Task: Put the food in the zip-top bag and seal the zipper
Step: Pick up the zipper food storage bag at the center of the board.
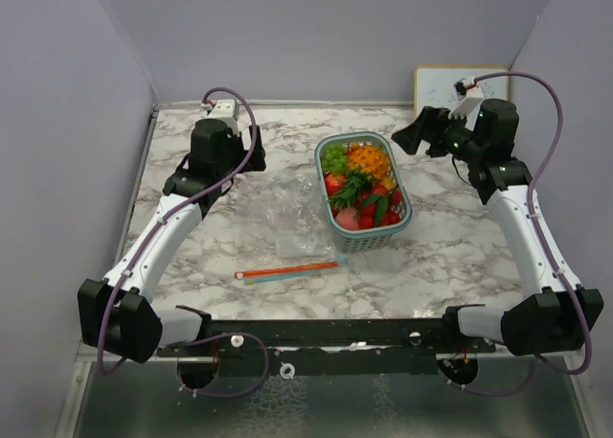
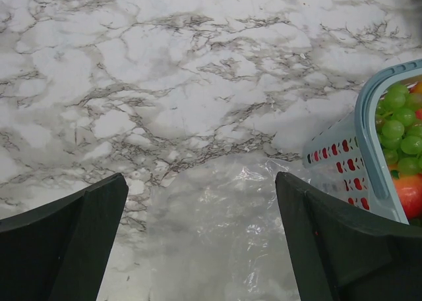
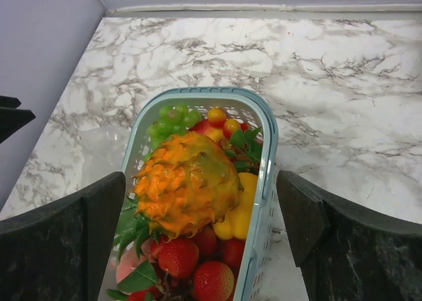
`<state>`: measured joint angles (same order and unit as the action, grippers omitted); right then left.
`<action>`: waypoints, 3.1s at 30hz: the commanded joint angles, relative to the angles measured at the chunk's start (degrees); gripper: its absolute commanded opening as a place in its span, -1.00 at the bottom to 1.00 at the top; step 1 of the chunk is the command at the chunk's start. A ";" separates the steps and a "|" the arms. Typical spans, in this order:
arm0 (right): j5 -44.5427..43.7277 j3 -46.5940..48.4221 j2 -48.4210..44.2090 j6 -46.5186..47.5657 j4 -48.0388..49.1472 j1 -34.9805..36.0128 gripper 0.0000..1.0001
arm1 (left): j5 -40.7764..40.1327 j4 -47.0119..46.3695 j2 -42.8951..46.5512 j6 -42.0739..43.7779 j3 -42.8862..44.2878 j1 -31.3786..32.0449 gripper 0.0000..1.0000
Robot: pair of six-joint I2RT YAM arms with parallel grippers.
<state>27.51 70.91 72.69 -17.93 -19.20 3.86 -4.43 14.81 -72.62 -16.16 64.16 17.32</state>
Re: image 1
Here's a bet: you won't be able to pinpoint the pink toy peach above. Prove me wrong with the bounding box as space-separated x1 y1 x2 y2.
334 207 360 231

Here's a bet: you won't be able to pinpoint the orange toy pineapple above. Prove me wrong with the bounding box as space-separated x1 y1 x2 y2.
322 142 391 211

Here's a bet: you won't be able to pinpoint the purple cable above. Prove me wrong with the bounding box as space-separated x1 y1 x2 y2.
97 87 270 400
443 71 593 398

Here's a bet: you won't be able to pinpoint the blue plastic strip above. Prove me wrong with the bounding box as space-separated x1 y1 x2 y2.
235 257 346 285

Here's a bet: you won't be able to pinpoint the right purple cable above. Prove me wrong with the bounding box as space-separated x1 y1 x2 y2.
443 71 593 398

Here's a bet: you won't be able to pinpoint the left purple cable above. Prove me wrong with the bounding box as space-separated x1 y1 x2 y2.
97 87 270 400

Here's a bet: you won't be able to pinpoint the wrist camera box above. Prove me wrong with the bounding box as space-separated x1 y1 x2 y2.
208 100 239 121
449 86 484 119

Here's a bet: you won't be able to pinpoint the green toy grapes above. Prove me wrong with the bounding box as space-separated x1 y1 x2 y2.
321 144 348 175

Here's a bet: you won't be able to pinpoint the light blue plastic basket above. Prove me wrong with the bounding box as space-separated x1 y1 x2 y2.
315 132 413 253

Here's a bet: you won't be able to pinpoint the red toy strawberries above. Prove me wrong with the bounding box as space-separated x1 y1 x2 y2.
328 180 403 230

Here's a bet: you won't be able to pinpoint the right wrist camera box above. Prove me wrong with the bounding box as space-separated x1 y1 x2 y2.
449 86 484 119

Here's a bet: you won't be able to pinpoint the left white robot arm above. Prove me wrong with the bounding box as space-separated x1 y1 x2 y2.
78 118 265 363

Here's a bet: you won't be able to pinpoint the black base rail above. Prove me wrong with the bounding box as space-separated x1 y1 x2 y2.
157 316 494 377

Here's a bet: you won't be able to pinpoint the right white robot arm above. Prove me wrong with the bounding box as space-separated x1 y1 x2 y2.
392 99 603 356

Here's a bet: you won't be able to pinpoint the clear zip top bag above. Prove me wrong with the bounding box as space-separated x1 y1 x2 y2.
235 172 338 270

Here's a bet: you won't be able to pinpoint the small whiteboard with stand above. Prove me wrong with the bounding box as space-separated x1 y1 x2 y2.
414 65 511 117

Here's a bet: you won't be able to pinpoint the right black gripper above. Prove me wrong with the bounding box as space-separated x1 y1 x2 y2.
393 105 486 165

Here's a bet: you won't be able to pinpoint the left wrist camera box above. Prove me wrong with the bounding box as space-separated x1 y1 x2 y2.
208 100 239 121

